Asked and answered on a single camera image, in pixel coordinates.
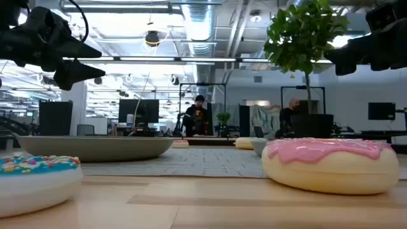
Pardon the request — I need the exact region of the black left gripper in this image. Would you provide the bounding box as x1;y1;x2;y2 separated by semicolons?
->
0;6;106;92

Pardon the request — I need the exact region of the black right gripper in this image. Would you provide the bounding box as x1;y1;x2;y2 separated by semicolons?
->
323;18;407;76

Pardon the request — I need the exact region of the large pink glazed donut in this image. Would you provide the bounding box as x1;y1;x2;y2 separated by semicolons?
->
261;137;400;195

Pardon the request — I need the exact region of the small blue sprinkled donut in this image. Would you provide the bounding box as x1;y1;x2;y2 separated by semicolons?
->
0;155;84;219

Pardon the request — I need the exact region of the large mint glazed donut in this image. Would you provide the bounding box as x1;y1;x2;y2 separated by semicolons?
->
234;137;259;151

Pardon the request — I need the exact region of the green leafy plant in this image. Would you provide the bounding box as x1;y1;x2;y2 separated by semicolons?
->
263;0;350;115

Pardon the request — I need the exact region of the grey office chair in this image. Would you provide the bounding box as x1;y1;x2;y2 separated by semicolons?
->
76;123;96;137

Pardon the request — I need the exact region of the long ceiling light strip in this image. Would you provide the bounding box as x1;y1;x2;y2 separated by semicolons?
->
63;56;333;64

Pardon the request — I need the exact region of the black ceiling spotlight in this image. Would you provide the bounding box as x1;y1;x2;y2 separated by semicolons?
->
144;30;160;48

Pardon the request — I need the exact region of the black computer monitor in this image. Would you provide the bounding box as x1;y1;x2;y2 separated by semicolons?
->
118;99;160;137

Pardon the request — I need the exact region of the black desk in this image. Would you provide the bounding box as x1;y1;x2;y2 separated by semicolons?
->
361;129;407;144

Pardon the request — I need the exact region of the large olive-grey plate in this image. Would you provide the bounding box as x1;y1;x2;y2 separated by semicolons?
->
15;135;177;163

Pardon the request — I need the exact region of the person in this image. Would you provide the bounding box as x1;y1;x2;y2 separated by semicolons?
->
183;94;211;138
275;97;301;139

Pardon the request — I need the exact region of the grey-blue draped cloth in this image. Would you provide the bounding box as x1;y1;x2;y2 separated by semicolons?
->
250;104;283;140

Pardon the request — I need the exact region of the black partition panel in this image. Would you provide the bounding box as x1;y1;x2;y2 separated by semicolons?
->
238;104;251;138

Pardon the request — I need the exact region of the small grey plate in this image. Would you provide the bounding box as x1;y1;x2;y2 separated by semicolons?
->
251;139;270;157

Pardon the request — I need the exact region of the small potted green plant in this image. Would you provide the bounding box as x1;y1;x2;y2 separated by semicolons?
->
216;111;232;138

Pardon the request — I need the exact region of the grey woven placemat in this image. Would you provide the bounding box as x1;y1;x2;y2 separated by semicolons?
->
79;147;407;181

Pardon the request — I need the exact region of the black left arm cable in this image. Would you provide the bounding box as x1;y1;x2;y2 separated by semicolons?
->
67;0;90;43

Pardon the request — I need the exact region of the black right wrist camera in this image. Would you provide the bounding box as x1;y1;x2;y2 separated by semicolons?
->
365;0;407;32

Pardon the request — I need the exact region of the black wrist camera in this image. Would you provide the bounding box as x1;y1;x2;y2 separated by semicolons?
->
0;0;30;25
365;0;407;32

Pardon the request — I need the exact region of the black wall monitor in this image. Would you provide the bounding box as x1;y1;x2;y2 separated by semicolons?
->
368;102;397;121

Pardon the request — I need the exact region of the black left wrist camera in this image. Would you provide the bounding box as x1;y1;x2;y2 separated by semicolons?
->
0;0;30;25

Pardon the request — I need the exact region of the silver ventilation duct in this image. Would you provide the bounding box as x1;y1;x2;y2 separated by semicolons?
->
181;0;216;96

